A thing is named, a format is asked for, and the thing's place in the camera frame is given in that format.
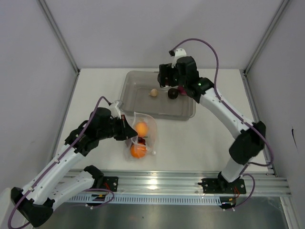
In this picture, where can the purple red onion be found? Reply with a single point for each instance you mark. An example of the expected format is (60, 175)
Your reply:
(181, 90)

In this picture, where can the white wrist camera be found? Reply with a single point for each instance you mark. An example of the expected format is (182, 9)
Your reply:
(176, 54)
(115, 109)

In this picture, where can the clear zip top bag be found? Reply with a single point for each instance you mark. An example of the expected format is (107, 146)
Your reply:
(151, 138)

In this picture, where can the red grape bunch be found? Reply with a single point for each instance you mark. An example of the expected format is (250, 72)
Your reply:
(141, 140)

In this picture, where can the yellow pink peach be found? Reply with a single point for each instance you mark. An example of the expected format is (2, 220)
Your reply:
(142, 129)

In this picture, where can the clear grey plastic bin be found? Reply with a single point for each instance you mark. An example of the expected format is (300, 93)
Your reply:
(135, 98)

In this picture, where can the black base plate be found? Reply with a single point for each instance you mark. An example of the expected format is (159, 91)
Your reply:
(218, 186)
(109, 183)

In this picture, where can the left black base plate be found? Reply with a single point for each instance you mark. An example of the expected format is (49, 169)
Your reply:
(109, 183)

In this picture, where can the white garlic bulb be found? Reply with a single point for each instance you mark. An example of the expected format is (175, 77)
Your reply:
(153, 93)

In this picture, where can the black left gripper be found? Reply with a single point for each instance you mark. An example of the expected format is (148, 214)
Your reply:
(127, 131)

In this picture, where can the orange fruit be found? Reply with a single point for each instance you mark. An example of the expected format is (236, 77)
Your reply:
(138, 151)

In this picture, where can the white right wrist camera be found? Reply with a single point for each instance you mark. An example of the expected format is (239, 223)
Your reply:
(176, 54)

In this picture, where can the aluminium frame post right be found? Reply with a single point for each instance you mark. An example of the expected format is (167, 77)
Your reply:
(279, 13)

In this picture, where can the aluminium mounting rail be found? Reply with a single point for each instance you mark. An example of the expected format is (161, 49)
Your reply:
(186, 183)

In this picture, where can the aluminium frame post left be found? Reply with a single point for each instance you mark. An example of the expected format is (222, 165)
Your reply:
(57, 33)

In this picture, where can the aluminium frame post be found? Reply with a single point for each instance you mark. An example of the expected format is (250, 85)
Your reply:
(279, 13)
(57, 33)

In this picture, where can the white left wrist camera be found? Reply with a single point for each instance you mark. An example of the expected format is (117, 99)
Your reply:
(115, 109)

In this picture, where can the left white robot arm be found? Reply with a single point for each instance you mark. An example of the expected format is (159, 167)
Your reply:
(38, 199)

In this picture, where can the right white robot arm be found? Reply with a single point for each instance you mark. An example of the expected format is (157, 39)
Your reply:
(248, 136)

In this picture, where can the white slotted cable duct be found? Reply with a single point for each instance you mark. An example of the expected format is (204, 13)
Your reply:
(147, 199)

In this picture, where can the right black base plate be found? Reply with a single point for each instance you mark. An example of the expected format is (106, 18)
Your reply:
(218, 186)

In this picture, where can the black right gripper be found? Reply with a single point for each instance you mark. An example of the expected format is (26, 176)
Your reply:
(166, 70)

